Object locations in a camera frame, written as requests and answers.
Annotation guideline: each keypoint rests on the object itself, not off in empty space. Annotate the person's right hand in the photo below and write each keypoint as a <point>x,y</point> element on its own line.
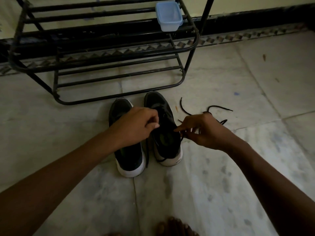
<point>211,132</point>

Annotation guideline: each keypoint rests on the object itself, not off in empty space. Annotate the person's left hand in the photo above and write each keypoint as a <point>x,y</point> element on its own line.
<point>130,126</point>

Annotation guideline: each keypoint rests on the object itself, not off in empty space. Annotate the person's left thumb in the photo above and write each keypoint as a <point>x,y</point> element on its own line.
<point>152,125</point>

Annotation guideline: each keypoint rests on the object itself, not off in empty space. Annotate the person's right fingers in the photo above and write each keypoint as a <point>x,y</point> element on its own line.
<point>190,127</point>

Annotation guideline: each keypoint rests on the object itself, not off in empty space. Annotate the black white-soled sneaker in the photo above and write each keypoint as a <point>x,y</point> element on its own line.
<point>130,159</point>
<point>158,103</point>

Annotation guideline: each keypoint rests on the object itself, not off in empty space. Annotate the person's right forearm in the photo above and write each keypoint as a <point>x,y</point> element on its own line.
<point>275,191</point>

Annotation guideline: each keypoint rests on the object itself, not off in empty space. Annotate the person's left forearm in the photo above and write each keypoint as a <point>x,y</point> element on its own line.
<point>56,184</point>

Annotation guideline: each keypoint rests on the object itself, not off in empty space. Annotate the person's bare foot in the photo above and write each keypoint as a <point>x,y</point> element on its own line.
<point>176,227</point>

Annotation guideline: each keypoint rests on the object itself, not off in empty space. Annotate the black metal shoe rack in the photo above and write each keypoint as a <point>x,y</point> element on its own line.
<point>55,83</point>

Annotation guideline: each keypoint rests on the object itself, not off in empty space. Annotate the blue lidded plastic container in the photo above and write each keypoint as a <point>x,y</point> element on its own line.
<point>169,15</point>

